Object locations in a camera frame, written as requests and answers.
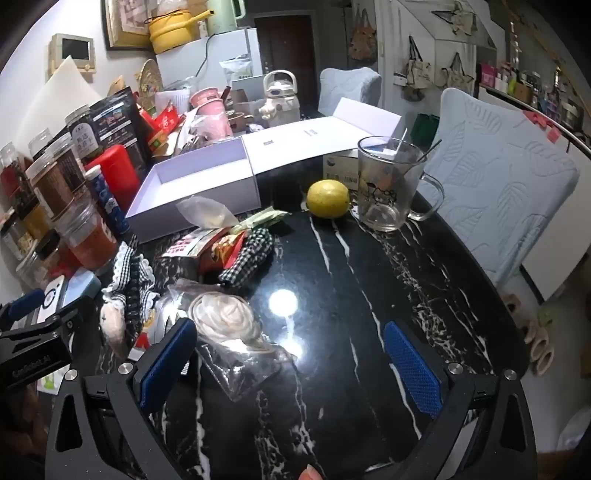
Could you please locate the metal spoon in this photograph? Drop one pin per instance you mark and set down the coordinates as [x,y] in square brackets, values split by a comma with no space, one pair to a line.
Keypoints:
[427,154]

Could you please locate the clear jar of brown powder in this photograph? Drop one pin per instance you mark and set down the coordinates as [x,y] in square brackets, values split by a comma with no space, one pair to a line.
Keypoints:
[51,189]

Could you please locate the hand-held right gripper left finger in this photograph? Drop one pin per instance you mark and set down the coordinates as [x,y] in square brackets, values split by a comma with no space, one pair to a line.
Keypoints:
[168,364]

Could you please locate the clear jar with white label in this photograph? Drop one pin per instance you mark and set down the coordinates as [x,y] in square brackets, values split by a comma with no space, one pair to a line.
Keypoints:
[84,131]

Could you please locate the white astronaut figurine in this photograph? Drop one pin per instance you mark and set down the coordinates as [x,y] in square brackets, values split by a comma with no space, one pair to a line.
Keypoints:
[279,97]

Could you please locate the yellow pot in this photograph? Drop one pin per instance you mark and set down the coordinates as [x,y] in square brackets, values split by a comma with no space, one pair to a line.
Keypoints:
[173,32]

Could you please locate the lavender cardboard box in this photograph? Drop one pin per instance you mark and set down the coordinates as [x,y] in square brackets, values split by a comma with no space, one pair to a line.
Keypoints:
[194,184]

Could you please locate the clear jar with orange label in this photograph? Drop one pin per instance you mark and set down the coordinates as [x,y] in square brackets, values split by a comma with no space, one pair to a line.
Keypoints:
[90,240]

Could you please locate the glass mug with cartoon print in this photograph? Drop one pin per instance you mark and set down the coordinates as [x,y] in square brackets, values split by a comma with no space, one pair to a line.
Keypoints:
[385,194]

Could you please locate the red and gold candy packet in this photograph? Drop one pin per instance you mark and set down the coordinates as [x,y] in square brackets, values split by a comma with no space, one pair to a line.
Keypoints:
[221,253]

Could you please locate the bagged white scrunchie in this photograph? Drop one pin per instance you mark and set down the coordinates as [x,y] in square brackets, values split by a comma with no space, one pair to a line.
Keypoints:
[226,318]

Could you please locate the pink cup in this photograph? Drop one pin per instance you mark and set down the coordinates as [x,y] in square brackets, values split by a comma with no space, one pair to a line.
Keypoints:
[207,96]

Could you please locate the wall intercom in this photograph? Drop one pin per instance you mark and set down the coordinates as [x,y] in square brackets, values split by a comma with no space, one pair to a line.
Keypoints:
[71,51]

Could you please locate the brown door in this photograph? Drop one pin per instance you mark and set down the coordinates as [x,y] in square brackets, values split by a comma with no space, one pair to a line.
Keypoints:
[284,44]

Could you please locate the green bag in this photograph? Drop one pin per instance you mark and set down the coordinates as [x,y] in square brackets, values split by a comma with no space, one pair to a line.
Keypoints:
[424,129]

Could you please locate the pale green kettle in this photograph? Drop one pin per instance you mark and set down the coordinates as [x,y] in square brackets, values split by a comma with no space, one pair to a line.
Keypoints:
[226,16]

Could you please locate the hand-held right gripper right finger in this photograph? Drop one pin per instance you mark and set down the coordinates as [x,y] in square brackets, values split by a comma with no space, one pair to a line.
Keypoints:
[413,369]

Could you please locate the small chair with blue quilted cover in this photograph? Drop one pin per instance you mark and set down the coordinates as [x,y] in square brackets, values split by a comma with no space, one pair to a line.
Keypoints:
[348,90]

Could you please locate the black white gingham plush doll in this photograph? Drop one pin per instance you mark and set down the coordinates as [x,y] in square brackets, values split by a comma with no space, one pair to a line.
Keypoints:
[127,286]

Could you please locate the blue tablet tube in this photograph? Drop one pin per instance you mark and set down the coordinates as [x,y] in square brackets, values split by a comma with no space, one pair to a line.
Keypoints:
[108,203]

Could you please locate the yellow lemon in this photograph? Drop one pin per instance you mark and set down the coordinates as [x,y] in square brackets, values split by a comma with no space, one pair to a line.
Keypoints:
[328,198]

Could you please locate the red and white snack packet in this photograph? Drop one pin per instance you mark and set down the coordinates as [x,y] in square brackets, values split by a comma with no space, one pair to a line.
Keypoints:
[182,245]

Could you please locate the black foil bag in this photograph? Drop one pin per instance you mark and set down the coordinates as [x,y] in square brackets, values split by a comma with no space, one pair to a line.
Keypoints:
[117,122]

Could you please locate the green packet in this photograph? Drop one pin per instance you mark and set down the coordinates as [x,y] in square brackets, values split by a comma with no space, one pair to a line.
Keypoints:
[263,218]

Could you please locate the white foam board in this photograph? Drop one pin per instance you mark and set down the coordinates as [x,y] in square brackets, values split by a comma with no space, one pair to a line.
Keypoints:
[55,101]

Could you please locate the black lid spice jar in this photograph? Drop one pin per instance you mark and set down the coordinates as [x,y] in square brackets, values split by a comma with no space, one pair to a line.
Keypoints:
[53,254]

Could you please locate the white fridge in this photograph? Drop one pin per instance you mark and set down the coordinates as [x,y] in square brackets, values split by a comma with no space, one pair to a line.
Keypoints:
[217,50]

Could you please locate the large chair with blue quilted cover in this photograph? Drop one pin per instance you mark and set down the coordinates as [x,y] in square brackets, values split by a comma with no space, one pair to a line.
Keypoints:
[498,184]

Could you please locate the red canister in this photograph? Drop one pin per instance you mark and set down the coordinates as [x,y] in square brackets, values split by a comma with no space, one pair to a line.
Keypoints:
[113,173]

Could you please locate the framed picture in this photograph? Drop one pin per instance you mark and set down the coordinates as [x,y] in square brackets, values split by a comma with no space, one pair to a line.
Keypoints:
[127,23]

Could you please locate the white pocket device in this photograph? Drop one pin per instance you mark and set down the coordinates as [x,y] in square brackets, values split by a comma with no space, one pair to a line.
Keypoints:
[51,300]

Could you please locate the clear jar with dark contents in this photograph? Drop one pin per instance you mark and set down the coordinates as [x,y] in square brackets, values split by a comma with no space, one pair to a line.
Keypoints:
[69,159]

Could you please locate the person's right hand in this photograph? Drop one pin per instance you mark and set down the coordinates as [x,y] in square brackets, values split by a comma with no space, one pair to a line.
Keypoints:
[311,473]

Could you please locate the clear jar with red contents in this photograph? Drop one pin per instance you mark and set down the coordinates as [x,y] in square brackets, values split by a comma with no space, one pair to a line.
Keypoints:
[16,177]

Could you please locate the red gift packet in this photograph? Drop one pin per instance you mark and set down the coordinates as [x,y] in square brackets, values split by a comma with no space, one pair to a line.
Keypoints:
[164,122]

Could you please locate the light blue power bank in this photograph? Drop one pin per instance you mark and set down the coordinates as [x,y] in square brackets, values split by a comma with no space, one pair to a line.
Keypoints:
[81,286]

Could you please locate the row of bottles on shelf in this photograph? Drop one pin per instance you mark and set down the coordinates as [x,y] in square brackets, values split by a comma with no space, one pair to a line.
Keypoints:
[531,90]

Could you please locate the black white checkered scrunchie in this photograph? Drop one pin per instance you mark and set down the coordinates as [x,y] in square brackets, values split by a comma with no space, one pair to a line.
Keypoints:
[249,258]

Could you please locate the beige tote bag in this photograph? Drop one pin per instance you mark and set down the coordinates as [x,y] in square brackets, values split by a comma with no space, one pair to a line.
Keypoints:
[457,73]
[362,37]
[415,69]
[457,16]

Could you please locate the lavender box lid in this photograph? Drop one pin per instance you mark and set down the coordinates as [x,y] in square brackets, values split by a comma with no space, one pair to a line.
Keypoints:
[300,143]

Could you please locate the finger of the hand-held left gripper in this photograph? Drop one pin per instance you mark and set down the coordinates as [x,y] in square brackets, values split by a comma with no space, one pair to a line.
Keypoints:
[25,302]
[64,318]

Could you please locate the clear plastic bag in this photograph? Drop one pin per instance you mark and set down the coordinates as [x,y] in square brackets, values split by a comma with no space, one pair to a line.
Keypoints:
[207,212]

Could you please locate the white medicine box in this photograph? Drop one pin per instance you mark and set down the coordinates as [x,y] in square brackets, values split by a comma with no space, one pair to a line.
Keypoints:
[339,170]

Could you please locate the woven straw fan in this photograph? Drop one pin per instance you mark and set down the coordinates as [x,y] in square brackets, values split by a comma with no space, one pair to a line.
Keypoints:
[148,83]

